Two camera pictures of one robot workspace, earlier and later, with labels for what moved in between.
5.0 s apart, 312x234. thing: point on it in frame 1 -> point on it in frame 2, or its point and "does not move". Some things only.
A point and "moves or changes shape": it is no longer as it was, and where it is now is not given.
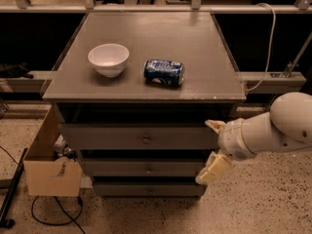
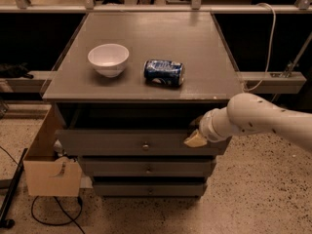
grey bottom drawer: (148, 188) does not move
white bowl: (108, 58) does not move
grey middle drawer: (142, 167) does not move
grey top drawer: (137, 136) moves or changes shape
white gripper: (231, 138) -> (207, 126)
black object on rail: (19, 70) does not move
